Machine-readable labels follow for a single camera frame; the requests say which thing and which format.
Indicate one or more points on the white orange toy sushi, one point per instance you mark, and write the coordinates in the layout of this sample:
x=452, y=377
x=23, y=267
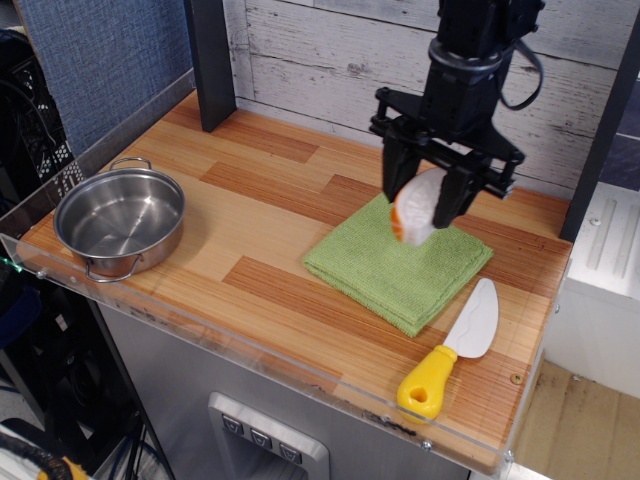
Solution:
x=414, y=207

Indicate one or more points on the yellow handled toy knife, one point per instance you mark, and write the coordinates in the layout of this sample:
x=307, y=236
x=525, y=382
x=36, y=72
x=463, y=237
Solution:
x=420, y=395

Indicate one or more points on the silver metal pot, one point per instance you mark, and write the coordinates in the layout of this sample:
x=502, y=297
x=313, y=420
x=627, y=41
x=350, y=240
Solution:
x=122, y=221

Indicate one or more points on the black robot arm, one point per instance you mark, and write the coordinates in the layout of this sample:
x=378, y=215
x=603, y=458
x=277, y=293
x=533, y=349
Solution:
x=478, y=28

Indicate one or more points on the dark right frame post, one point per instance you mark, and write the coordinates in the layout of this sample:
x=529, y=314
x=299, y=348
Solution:
x=611, y=117

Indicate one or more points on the black plastic crate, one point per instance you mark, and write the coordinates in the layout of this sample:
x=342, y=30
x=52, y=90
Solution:
x=34, y=145

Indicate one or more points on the white foam block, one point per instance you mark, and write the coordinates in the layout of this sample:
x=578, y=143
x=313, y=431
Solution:
x=606, y=251

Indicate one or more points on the green folded towel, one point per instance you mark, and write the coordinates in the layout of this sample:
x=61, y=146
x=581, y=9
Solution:
x=408, y=286

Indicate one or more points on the silver cabinet button panel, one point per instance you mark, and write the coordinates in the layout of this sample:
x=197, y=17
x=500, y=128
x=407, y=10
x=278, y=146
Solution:
x=253, y=445

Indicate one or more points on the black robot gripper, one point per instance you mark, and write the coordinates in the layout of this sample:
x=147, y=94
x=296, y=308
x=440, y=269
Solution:
x=451, y=126

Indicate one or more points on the dark frame post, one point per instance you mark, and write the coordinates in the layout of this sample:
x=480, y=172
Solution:
x=611, y=117
x=211, y=60

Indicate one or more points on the clear acrylic table guard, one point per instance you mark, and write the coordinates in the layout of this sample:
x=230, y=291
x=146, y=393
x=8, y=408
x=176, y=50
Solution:
x=260, y=194

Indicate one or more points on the dark left frame post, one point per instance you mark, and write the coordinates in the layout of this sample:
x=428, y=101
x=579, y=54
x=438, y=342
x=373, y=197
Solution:
x=211, y=60

